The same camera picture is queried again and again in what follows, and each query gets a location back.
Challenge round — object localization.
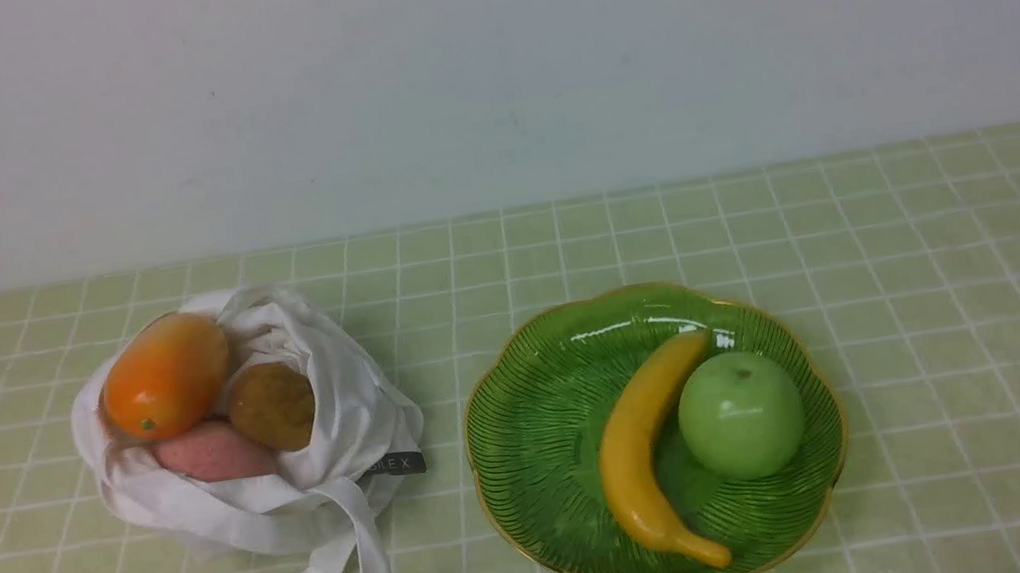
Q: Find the white cloth tote bag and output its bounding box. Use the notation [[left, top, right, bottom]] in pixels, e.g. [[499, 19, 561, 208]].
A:
[[71, 285, 426, 573]]

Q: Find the orange mango fruit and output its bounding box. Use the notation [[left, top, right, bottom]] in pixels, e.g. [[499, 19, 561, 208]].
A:
[[101, 311, 232, 442]]

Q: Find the yellow banana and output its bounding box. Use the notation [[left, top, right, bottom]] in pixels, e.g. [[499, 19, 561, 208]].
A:
[[597, 328, 732, 569]]

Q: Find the green apple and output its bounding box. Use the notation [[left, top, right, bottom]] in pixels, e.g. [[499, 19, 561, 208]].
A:
[[677, 351, 806, 480]]

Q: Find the green leaf-shaped glass plate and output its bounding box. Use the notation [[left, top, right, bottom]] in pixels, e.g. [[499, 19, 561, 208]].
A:
[[463, 282, 850, 573]]

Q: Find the brown kiwi fruit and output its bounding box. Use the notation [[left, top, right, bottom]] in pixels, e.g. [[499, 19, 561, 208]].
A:
[[225, 360, 316, 452]]

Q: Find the pink peach fruit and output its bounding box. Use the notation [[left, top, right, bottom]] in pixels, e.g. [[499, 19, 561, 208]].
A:
[[151, 419, 278, 483]]

